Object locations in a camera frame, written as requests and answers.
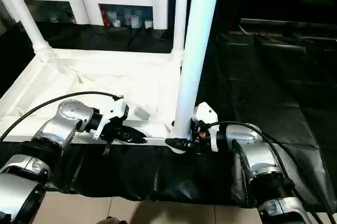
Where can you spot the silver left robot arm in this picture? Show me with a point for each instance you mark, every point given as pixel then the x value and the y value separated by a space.
pixel 58 126

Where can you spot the grey robot torso piece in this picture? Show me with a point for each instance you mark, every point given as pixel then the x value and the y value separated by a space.
pixel 109 220

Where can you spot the black plastic mat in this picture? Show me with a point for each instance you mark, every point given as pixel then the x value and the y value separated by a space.
pixel 276 90

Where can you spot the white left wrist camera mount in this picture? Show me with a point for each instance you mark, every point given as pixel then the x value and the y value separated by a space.
pixel 113 111

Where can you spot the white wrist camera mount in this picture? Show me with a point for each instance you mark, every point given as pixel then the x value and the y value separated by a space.
pixel 113 111
pixel 206 114

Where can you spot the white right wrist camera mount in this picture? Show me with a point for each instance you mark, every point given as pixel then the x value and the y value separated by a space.
pixel 206 114

